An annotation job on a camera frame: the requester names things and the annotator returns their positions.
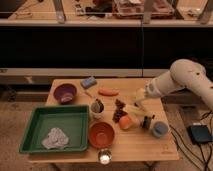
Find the purple bowl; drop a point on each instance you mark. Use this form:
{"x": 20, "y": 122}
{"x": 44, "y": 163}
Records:
{"x": 65, "y": 93}

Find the small black box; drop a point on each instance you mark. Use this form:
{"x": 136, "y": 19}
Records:
{"x": 146, "y": 122}

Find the clear glass cup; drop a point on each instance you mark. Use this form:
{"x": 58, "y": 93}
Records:
{"x": 104, "y": 156}

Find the yellow banana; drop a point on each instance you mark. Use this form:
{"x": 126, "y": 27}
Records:
{"x": 130, "y": 109}

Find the orange carrot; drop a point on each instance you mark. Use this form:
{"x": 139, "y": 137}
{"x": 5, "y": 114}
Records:
{"x": 107, "y": 92}

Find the wooden table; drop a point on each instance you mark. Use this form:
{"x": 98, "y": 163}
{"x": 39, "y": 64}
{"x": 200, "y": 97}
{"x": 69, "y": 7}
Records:
{"x": 132, "y": 145}

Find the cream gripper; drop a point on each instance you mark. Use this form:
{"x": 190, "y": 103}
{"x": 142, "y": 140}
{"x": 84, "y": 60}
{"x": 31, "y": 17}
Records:
{"x": 140, "y": 95}

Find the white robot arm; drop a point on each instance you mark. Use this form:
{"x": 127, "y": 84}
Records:
{"x": 183, "y": 73}

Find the orange bowl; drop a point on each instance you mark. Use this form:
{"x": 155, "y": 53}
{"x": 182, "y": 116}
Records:
{"x": 101, "y": 135}

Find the orange fruit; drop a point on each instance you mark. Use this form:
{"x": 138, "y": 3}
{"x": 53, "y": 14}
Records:
{"x": 125, "y": 122}

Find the dark grape bunch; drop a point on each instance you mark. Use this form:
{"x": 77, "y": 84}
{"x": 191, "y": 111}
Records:
{"x": 119, "y": 112}

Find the blue sponge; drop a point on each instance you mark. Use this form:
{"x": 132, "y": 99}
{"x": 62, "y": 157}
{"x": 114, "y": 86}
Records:
{"x": 88, "y": 82}

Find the white cup with utensils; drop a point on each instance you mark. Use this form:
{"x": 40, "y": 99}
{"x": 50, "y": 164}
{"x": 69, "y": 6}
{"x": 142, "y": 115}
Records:
{"x": 97, "y": 109}

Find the crumpled white cloth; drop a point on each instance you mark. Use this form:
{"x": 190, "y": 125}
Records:
{"x": 56, "y": 138}

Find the black foot pedal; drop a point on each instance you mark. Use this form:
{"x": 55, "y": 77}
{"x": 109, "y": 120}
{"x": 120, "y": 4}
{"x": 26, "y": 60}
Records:
{"x": 199, "y": 134}

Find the green plastic tray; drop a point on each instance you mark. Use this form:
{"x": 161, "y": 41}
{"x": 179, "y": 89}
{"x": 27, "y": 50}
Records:
{"x": 72, "y": 120}

